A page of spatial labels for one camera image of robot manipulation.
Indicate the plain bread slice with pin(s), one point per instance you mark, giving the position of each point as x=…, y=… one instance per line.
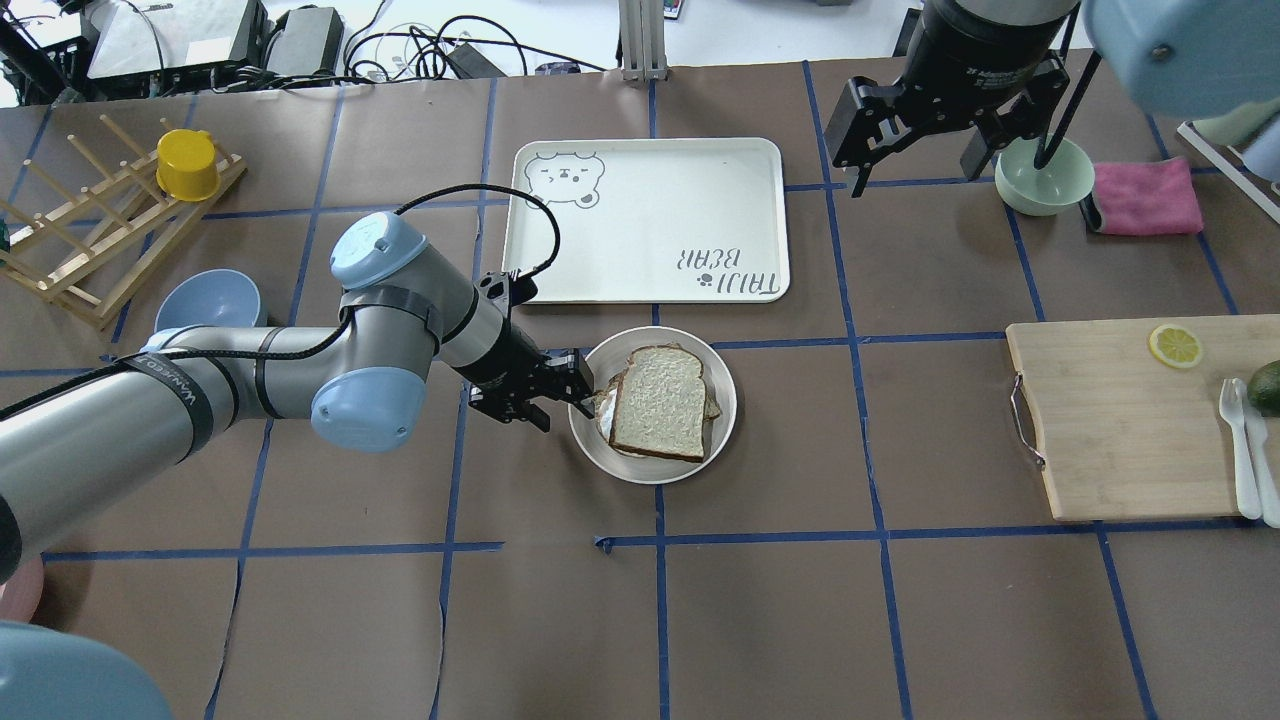
x=678, y=437

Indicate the wooden cutting board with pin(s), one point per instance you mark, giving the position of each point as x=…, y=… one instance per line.
x=1123, y=436

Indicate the green bowl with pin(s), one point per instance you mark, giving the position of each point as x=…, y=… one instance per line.
x=1065, y=180

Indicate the green avocado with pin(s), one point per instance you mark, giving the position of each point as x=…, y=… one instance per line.
x=1263, y=390

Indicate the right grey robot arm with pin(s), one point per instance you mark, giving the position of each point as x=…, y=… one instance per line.
x=989, y=67

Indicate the pink cloth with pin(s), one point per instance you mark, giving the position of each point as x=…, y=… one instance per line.
x=1142, y=199

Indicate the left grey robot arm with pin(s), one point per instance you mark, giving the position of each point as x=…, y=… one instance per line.
x=362, y=384

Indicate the yellow cup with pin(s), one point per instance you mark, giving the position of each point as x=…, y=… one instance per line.
x=187, y=165

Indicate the bread slice under egg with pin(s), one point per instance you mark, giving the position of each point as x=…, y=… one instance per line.
x=669, y=377

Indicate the fried egg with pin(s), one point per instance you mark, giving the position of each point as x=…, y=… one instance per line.
x=604, y=412

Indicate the white bear tray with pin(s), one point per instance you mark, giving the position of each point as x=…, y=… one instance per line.
x=651, y=221

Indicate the black power adapter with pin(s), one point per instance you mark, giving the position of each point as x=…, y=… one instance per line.
x=907, y=30

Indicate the white plastic spoon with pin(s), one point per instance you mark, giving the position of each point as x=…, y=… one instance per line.
x=1256, y=433

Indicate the blue bowl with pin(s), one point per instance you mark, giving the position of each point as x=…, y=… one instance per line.
x=222, y=296

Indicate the wooden dish rack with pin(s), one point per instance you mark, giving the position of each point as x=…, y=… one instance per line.
x=91, y=255

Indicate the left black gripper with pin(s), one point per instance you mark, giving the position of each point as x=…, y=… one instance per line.
x=497, y=363

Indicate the pink bowl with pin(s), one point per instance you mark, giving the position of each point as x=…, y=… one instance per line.
x=21, y=595

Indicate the cream round plate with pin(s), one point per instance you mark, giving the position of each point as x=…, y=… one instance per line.
x=607, y=362

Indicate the lemon slice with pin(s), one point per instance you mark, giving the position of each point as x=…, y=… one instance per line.
x=1176, y=346

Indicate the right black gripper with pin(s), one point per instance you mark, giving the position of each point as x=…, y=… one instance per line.
x=962, y=62

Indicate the aluminium frame post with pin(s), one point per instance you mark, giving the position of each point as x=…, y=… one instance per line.
x=643, y=41

